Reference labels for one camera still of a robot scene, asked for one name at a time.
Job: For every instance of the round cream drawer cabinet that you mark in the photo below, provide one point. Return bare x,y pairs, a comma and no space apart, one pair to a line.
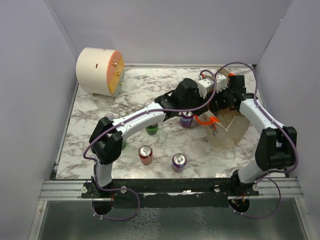
100,71

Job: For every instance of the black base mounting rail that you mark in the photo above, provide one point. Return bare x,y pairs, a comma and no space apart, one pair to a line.
168,192

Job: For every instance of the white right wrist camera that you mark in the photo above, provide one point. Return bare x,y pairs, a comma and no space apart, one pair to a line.
221,83

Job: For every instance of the beige canvas tote bag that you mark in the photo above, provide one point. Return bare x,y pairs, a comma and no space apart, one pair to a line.
226,128

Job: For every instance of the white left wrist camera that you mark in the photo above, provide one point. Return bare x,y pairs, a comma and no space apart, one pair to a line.
205,86

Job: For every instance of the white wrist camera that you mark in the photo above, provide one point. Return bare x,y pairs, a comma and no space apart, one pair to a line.
221,83
205,86

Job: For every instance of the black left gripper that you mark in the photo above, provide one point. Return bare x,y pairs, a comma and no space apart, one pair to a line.
201,100

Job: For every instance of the clear tub of paper clips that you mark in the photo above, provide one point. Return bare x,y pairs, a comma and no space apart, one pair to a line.
110,116

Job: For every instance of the aluminium frame rail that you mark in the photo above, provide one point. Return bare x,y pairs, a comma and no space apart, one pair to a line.
72,190

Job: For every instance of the purple soda can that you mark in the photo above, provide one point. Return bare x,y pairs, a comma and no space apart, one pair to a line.
186,119
178,162

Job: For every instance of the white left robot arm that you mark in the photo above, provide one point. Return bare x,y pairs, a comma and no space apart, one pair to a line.
108,136

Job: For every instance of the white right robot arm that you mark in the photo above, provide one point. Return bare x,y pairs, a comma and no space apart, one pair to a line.
276,150

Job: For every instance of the red soda can front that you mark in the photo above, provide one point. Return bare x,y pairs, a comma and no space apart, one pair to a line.
145,154

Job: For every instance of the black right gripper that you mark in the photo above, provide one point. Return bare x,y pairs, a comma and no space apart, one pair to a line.
213,104

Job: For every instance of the green glass bottle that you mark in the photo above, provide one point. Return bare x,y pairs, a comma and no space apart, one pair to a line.
124,145
152,129

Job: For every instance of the purple soda can front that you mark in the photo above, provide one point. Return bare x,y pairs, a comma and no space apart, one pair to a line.
178,162

